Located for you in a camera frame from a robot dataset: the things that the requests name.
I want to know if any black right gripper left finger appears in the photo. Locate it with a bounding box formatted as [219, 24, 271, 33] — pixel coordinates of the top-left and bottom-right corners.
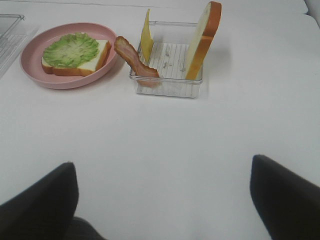
[0, 162, 103, 240]

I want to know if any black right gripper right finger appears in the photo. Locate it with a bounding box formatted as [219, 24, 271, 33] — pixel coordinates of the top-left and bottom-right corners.
[250, 154, 320, 240]

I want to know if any bread slice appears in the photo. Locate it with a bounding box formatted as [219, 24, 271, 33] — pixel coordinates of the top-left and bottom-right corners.
[184, 1, 222, 80]
[41, 40, 111, 77]

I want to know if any green lettuce leaf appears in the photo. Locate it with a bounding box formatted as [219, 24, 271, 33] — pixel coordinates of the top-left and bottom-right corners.
[42, 32, 100, 68]

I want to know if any bacon strip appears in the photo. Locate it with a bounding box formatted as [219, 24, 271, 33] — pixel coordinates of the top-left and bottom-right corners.
[114, 36, 159, 78]

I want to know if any yellow cheese slice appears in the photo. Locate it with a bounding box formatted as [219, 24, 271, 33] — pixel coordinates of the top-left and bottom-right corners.
[140, 8, 154, 63]

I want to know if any pink round plate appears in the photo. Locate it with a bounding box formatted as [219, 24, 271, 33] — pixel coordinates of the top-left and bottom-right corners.
[20, 22, 118, 89]

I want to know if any clear left plastic tray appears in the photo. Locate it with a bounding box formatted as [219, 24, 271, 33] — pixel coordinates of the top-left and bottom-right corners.
[0, 13, 39, 78]

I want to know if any clear plastic tray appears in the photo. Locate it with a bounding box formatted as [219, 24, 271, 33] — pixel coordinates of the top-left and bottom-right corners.
[0, 13, 39, 78]
[129, 21, 203, 99]

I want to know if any clear right plastic tray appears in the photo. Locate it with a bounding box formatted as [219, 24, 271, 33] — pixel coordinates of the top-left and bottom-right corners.
[129, 21, 203, 99]

